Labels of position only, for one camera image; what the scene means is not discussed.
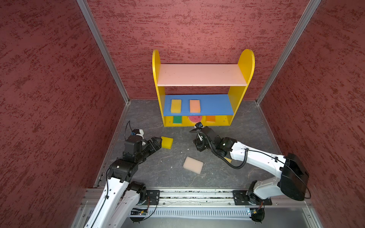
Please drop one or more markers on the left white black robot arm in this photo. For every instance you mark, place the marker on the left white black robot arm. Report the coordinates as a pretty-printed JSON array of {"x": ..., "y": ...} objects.
[{"x": 121, "y": 194}]

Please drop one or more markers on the aluminium corner post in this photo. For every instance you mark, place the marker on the aluminium corner post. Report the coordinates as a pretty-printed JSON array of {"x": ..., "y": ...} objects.
[
  {"x": 86, "y": 11},
  {"x": 296, "y": 34}
]

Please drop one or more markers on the smiley face sponge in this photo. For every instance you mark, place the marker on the smiley face sponge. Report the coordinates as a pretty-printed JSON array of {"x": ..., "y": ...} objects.
[{"x": 195, "y": 119}]

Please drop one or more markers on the left aluminium corner post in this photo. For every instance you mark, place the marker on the left aluminium corner post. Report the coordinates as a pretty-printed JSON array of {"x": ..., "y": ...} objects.
[{"x": 86, "y": 11}]

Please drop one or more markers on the green yellow sponge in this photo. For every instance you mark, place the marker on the green yellow sponge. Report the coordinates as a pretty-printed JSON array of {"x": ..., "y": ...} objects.
[{"x": 177, "y": 120}]

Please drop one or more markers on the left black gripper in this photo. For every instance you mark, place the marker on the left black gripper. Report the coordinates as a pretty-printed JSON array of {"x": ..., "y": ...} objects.
[{"x": 158, "y": 146}]

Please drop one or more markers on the pale pink sponge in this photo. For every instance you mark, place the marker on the pale pink sponge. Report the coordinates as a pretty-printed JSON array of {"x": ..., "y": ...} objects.
[{"x": 193, "y": 165}]

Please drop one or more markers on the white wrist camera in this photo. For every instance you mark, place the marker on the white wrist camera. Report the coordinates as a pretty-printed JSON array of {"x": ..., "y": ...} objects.
[
  {"x": 138, "y": 132},
  {"x": 198, "y": 125}
]

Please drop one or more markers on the tan yellow sponge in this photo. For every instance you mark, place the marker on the tan yellow sponge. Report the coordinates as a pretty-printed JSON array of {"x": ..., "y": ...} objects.
[{"x": 228, "y": 160}]

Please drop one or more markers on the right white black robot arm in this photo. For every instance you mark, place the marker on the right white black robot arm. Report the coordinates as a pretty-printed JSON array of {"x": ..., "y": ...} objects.
[{"x": 290, "y": 177}]

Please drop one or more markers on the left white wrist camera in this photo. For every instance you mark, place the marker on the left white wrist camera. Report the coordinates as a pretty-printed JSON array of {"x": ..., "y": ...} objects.
[{"x": 138, "y": 132}]

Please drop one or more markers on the circuit board with wires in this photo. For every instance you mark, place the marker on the circuit board with wires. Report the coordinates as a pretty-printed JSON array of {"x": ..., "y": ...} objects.
[
  {"x": 258, "y": 214},
  {"x": 138, "y": 215}
]

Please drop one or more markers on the right aluminium corner post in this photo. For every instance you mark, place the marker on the right aluminium corner post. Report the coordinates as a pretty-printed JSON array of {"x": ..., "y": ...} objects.
[{"x": 296, "y": 34}]

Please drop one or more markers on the right circuit board with wires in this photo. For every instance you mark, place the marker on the right circuit board with wires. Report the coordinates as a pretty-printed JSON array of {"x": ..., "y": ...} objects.
[{"x": 258, "y": 214}]

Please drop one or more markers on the left circuit board with wires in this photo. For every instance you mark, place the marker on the left circuit board with wires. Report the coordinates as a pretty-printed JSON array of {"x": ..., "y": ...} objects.
[{"x": 138, "y": 215}]

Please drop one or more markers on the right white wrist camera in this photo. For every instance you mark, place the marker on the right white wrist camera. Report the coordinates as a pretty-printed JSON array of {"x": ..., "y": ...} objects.
[{"x": 198, "y": 125}]

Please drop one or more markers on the bright yellow sponge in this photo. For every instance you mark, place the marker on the bright yellow sponge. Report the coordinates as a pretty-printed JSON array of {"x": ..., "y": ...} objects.
[{"x": 167, "y": 142}]

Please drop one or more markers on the yellow shelf pink blue boards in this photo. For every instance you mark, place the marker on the yellow shelf pink blue boards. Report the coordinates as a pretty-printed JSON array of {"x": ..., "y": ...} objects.
[{"x": 224, "y": 106}]

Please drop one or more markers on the salmon pink sponge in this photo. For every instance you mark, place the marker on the salmon pink sponge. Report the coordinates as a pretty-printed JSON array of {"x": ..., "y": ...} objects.
[{"x": 195, "y": 106}]

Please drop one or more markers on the dark yellow sponge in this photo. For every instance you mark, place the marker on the dark yellow sponge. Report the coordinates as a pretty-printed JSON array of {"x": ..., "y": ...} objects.
[{"x": 176, "y": 106}]

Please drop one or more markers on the orange sponge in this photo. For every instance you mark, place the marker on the orange sponge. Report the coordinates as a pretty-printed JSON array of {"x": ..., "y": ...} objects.
[{"x": 211, "y": 119}]

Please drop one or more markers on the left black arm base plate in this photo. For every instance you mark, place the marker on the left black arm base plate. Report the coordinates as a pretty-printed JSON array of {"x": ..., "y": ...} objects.
[{"x": 149, "y": 197}]

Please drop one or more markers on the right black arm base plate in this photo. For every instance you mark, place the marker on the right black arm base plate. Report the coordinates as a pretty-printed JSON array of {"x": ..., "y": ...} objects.
[{"x": 242, "y": 198}]

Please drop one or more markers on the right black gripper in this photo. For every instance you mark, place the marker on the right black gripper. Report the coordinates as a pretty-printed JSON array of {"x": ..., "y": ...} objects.
[{"x": 197, "y": 142}]

